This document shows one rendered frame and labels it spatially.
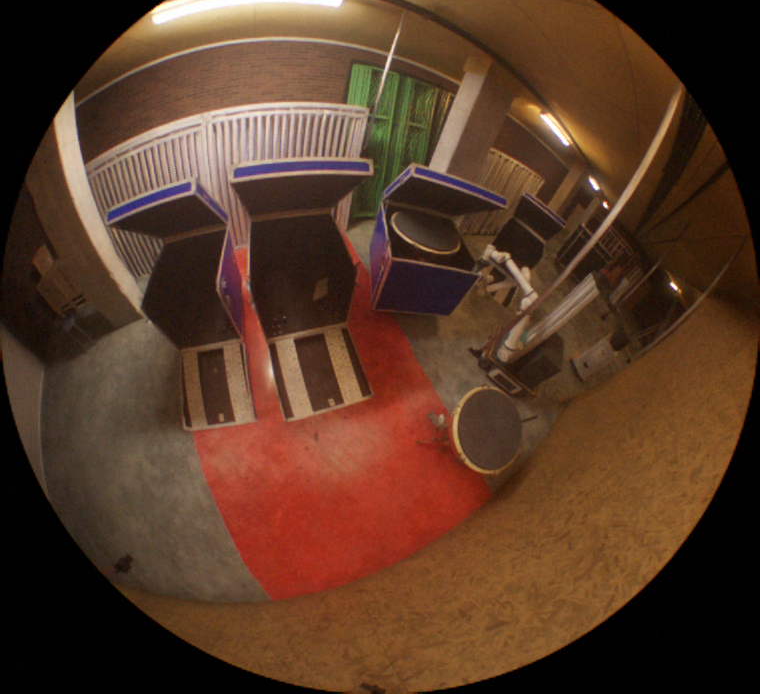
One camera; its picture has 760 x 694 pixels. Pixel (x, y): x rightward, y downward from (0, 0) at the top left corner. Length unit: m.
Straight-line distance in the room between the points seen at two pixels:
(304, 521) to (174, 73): 5.65
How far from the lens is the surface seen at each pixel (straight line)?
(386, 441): 2.28
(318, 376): 2.30
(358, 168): 1.50
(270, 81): 4.20
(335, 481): 2.21
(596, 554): 1.69
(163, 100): 4.49
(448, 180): 2.04
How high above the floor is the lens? 2.19
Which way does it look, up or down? 52 degrees down
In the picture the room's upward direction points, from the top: 22 degrees clockwise
